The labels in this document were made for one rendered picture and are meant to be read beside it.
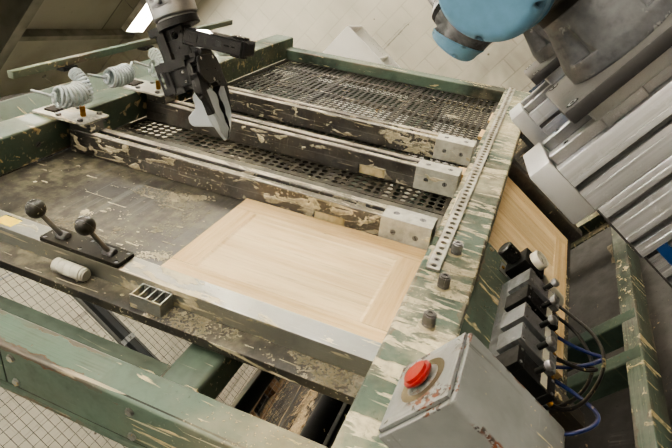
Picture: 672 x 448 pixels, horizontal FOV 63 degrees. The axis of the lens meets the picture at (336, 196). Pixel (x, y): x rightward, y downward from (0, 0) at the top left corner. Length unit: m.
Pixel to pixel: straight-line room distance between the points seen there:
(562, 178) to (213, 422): 0.58
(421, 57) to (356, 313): 5.51
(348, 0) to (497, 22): 5.98
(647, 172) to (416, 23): 5.75
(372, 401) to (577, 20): 0.60
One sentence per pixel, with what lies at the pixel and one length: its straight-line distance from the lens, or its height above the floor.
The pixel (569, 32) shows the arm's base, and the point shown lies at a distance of 0.78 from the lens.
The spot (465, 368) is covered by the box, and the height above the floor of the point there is 0.92.
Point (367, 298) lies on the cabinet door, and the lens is 1.12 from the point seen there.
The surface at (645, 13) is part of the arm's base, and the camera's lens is 0.77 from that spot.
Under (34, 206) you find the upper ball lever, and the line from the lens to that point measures 1.17.
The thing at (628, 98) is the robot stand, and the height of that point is 0.99.
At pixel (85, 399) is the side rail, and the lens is 0.97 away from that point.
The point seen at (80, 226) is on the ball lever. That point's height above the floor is 1.42.
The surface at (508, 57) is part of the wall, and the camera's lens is 6.42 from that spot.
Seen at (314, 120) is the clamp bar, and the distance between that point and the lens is 1.96.
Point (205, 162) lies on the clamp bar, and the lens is 1.53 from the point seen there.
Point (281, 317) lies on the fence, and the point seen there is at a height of 1.05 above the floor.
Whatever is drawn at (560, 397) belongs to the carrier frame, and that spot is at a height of 0.30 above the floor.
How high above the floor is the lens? 1.18
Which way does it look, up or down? 2 degrees down
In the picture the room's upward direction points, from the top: 44 degrees counter-clockwise
